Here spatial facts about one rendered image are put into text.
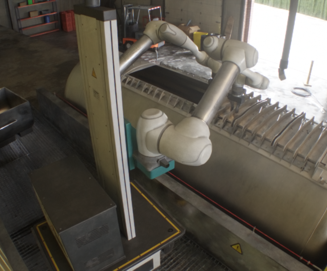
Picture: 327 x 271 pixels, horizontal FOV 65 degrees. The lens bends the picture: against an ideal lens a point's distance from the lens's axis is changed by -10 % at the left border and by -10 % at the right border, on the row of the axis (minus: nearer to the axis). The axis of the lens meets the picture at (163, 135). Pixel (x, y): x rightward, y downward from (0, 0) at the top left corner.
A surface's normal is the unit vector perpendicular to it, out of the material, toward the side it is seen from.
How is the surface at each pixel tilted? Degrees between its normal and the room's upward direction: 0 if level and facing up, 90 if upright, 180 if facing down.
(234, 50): 38
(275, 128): 8
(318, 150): 9
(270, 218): 70
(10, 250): 0
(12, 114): 92
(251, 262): 90
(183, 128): 28
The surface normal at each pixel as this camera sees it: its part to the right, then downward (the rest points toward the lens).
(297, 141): -0.12, -0.75
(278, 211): -0.64, -0.04
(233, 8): -0.72, 0.39
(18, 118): 0.75, 0.35
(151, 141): -0.56, 0.41
